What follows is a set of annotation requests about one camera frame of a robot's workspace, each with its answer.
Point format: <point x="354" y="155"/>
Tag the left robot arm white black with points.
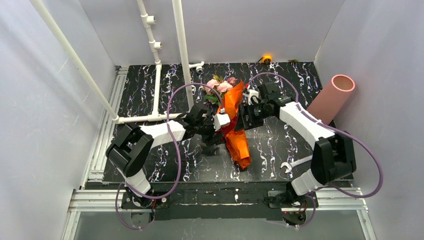
<point x="129" y="150"/>

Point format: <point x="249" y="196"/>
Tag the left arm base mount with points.
<point x="142" y="210"/>

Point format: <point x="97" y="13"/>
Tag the pink cylindrical vase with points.
<point x="327" y="104"/>

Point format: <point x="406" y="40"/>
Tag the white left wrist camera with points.
<point x="220" y="120"/>

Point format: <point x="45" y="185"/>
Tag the orange wrapping paper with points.
<point x="236" y="141"/>

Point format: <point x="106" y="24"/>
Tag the dark red ribbon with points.
<point x="227" y="129"/>

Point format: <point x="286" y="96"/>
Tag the yellow round button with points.
<point x="266" y="59"/>

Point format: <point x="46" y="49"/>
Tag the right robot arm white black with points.
<point x="333" y="153"/>

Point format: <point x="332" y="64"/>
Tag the silver wrench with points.
<point x="288" y="166"/>

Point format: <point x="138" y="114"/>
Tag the pink flower bunch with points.
<point x="221" y="85"/>

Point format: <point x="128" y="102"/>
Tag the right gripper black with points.
<point x="247" y="116"/>

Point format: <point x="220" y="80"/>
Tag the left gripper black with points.
<point x="208" y="127"/>

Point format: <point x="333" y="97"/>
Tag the white PVC pipe frame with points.
<point x="147" y="21"/>

